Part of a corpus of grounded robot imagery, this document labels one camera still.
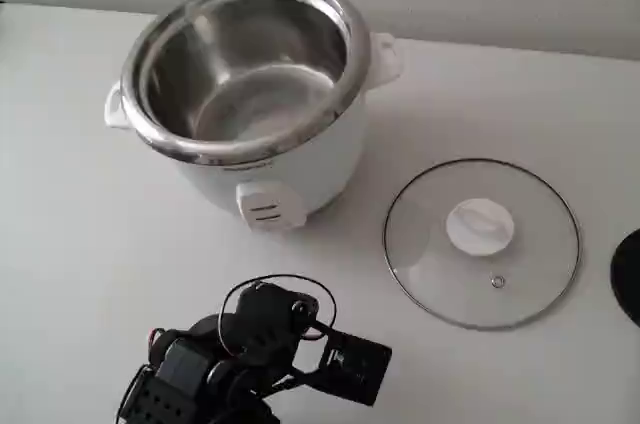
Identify black camera board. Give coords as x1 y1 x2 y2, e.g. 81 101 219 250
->
287 327 393 408

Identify glass lid with white knob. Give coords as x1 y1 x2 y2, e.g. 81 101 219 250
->
383 157 583 330

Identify white rice cooker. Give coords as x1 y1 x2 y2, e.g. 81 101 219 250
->
104 0 404 234

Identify black round object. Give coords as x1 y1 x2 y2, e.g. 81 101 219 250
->
609 228 640 328

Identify thin black cable loop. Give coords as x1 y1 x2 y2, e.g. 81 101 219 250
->
221 273 337 345

